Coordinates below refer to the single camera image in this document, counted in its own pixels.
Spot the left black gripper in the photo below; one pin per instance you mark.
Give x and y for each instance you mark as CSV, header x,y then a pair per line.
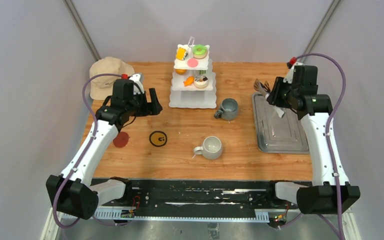
x,y
151,108

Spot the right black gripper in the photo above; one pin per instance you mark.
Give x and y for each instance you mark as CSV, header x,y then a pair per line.
x,y
274,98

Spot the metal tongs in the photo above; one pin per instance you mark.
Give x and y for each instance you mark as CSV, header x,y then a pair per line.
x,y
265,90

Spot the orange cupcake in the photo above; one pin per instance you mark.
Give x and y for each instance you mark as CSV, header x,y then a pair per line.
x,y
180,71

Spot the orange fish-shaped pastry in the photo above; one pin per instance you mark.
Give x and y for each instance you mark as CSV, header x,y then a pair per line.
x,y
189,81

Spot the white chocolate donut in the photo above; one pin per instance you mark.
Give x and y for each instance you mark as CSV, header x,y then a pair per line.
x,y
201,81

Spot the pink round macaron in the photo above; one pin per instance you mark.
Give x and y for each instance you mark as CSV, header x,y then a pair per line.
x,y
192,62

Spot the yellow cake slice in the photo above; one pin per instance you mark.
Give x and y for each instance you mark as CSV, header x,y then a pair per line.
x,y
181,53

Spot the green frosted donut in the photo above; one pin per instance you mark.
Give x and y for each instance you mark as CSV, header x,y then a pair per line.
x,y
200,51

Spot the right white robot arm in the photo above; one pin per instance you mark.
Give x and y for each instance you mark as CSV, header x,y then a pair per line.
x,y
331,191

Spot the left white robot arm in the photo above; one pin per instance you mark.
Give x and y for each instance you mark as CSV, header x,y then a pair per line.
x,y
72,192

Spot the black yellow smiley coaster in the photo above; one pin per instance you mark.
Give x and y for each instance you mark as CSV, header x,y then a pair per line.
x,y
158,138

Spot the metal serving tray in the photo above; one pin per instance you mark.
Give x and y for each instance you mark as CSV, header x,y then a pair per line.
x,y
278,135

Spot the red round coaster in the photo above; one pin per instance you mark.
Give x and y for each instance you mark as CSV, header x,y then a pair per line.
x,y
121,140

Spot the white three-tier dessert stand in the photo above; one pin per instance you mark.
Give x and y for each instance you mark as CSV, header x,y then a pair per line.
x,y
191,97

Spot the dark grey ceramic mug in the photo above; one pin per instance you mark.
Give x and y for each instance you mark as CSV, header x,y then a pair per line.
x,y
228,110

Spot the white ceramic mug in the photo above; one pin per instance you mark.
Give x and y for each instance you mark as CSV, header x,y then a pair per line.
x,y
210,149

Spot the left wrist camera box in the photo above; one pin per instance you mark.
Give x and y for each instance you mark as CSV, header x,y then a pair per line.
x,y
138,79

